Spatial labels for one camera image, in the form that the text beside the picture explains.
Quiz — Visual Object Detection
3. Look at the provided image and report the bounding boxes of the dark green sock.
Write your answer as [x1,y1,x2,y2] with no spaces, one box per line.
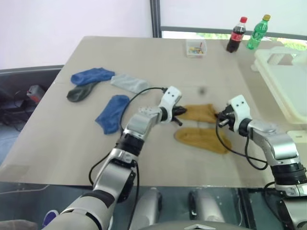
[66,82,97,103]

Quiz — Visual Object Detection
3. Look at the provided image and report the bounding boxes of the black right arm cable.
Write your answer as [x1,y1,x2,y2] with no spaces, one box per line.
[215,118,276,190]

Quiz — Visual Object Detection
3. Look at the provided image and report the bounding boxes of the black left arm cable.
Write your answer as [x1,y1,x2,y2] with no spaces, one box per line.
[89,86,168,230]

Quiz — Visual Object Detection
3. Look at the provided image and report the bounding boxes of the white plastic bin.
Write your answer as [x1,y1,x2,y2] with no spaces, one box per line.
[250,46,307,125]

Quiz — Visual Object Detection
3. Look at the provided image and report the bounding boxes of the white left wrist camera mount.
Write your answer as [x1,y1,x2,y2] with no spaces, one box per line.
[158,86,182,116]

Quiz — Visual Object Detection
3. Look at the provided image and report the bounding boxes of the green soda bottle yellow cap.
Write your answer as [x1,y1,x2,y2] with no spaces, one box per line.
[246,14,272,51]

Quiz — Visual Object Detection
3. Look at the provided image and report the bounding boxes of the blue sock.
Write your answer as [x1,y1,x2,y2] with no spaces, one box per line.
[71,68,116,86]
[95,94,130,136]

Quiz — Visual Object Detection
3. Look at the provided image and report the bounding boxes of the dark window frame rail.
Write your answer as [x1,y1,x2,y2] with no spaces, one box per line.
[160,25,307,41]

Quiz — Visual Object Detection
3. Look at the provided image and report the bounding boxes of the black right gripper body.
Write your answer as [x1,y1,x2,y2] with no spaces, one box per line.
[221,105,237,131]

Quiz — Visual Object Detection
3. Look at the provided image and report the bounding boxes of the grey brown cushion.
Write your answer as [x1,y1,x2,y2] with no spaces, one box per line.
[0,218,38,230]

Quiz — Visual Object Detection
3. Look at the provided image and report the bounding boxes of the white flat plastic tray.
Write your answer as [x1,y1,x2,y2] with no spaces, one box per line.
[286,130,307,145]

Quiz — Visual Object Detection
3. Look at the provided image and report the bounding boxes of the cola bottle with red cap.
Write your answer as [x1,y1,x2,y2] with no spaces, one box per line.
[226,16,248,53]

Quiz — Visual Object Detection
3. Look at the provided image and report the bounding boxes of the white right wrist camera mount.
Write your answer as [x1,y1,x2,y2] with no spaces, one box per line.
[227,94,253,132]

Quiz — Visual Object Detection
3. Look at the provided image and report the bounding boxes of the dark window frame post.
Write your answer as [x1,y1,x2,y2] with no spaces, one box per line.
[149,0,163,38]

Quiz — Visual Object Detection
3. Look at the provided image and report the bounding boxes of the black tangled cables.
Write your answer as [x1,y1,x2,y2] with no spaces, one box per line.
[0,90,32,133]

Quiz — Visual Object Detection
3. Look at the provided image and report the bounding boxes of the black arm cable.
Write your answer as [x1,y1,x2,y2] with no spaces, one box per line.
[215,118,276,190]
[89,86,168,230]

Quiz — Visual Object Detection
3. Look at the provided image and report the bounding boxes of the red and black device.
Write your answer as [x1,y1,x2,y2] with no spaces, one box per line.
[26,84,47,103]

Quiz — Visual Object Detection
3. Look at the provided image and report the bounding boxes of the small clear plastic container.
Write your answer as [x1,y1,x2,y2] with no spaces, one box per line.
[186,39,208,58]

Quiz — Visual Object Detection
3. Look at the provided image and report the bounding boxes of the dark housing with silver chevron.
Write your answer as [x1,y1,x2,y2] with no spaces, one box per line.
[143,220,247,230]

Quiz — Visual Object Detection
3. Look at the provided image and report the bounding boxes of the grey sock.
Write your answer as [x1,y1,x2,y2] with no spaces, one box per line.
[110,73,152,94]

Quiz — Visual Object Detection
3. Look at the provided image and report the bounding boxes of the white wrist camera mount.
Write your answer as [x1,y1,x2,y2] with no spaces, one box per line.
[158,86,182,116]
[227,94,253,132]

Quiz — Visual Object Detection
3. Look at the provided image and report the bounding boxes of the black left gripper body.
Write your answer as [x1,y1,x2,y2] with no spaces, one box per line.
[170,104,183,122]

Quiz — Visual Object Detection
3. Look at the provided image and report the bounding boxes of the mustard yellow sock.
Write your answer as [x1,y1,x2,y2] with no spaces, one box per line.
[173,127,233,155]
[178,103,220,124]

